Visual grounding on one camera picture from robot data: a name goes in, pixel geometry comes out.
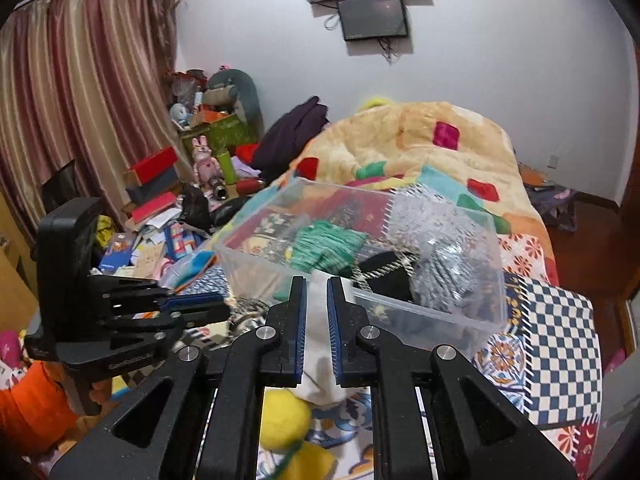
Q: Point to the grey patterned cloth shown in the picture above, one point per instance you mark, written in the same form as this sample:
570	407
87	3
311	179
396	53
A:
440	240

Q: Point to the grey box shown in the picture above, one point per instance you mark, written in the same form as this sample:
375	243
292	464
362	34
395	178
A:
150	187

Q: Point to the floral patterned bedsheet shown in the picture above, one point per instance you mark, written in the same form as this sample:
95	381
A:
505	360

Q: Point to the blue white checkered cloth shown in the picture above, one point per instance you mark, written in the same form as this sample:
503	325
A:
560	350

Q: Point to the dark purple clothing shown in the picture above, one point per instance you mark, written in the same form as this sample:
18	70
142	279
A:
287	135

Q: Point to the striped pink curtain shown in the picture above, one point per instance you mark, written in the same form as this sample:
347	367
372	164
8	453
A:
75	85

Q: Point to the blue printed box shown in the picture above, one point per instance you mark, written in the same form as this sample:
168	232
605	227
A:
117	255

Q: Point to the green knitted cloth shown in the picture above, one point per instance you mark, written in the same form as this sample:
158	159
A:
325	250

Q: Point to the black plastic bag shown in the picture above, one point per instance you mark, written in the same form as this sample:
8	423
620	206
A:
195	207

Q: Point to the green cardboard box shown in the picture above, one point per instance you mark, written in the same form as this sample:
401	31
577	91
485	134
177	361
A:
230	130

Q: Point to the wall outlet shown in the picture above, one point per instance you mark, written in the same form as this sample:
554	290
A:
553	160

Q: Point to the small black wall screen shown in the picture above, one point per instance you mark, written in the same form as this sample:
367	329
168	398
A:
372	16

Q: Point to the yellow plush blanket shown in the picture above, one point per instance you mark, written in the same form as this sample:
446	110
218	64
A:
390	135

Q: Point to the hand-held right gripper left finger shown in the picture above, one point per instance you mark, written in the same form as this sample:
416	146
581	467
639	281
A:
300	332

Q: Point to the pink bunny plush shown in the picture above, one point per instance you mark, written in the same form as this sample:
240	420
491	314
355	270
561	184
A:
205	162

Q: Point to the red box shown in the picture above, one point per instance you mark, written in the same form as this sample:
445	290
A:
155	164

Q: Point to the grey green plush toy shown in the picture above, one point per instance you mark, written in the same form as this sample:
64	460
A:
235	87

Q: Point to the orange cloth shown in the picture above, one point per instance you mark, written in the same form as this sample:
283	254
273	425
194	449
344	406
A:
35	410

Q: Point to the yellow plush ball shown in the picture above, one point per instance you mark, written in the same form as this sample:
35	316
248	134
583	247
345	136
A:
282	420

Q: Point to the green bottle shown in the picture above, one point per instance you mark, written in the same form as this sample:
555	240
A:
227	167

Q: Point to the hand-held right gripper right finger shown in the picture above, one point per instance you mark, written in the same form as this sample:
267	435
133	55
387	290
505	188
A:
334	332

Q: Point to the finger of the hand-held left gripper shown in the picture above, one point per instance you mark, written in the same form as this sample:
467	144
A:
205	314
195	298

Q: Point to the clear plastic storage bin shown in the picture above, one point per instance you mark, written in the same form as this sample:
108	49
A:
450	320

